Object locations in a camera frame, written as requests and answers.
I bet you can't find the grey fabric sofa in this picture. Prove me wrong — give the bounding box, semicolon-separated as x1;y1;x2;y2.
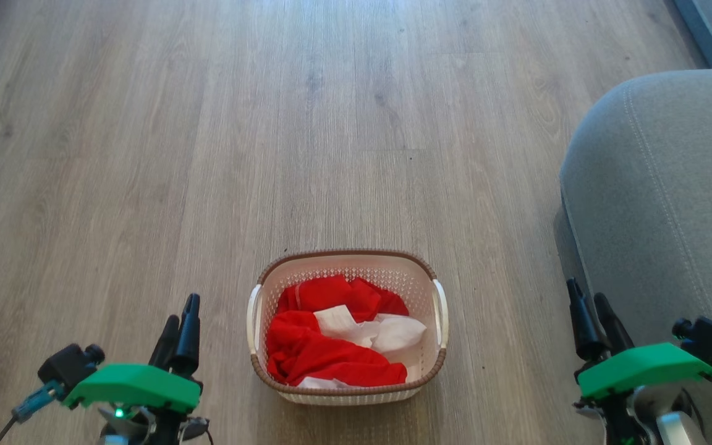
559;69;712;445

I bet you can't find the red garment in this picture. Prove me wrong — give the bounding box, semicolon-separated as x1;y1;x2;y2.
266;274;428;389

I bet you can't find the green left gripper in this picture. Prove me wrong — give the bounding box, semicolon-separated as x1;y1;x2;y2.
62;293;203;413

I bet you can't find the cream laundry basket brown rim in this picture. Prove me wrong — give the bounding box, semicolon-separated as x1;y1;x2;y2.
246;249;449;406

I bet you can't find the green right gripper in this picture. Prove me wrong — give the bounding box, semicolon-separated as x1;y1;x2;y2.
566;278;712;401

